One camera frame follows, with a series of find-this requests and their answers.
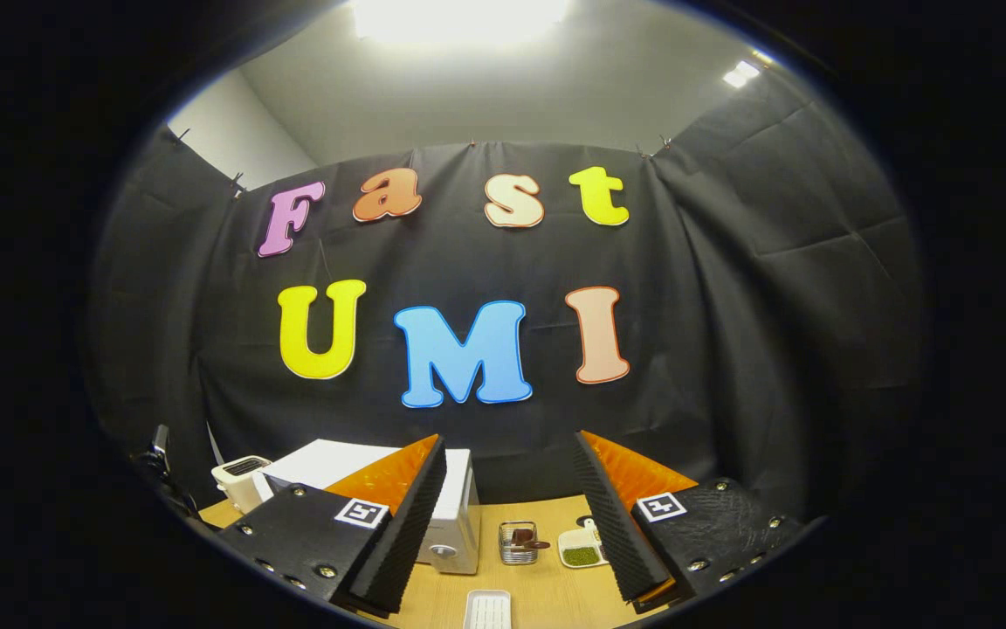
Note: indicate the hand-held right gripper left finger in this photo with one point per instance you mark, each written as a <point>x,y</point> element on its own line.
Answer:
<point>398,542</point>

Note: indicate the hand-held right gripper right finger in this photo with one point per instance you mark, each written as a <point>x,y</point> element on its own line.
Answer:
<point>616,524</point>

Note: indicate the white microwave oven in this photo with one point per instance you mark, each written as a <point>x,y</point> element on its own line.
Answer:
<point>459,524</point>

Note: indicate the white divided plate of grains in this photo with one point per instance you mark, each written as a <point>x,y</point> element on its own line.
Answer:
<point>580,555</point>

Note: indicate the white toaster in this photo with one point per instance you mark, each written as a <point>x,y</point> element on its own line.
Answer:
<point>237,485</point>

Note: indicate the brown spoon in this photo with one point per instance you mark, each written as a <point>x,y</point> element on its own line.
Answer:
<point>527,537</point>

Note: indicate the small metal tray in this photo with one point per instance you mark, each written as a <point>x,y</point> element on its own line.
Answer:
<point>487,611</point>

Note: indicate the black backdrop cloth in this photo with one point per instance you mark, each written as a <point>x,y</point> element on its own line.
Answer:
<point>730,306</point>

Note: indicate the ceiling light panel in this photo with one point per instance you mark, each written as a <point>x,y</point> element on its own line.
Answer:
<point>459,17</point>
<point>740,74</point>

